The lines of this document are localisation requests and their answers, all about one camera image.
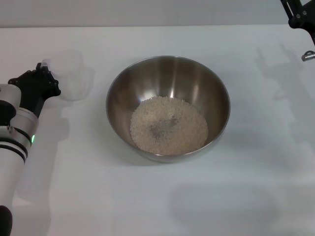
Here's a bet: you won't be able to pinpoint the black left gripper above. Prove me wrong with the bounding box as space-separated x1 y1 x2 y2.
8 62 62 118

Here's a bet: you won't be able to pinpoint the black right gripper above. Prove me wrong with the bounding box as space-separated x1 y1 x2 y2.
280 0 315 46

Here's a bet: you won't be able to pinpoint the clear plastic measuring cup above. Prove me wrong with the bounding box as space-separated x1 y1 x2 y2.
43 50 95 101

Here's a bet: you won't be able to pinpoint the stainless steel mixing bowl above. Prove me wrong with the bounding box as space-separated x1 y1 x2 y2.
105 55 231 164

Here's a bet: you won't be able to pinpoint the white rice grains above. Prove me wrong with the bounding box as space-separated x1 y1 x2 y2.
129 96 209 155

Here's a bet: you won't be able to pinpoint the gray cable with metal plug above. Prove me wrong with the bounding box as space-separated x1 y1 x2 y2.
301 50 315 62

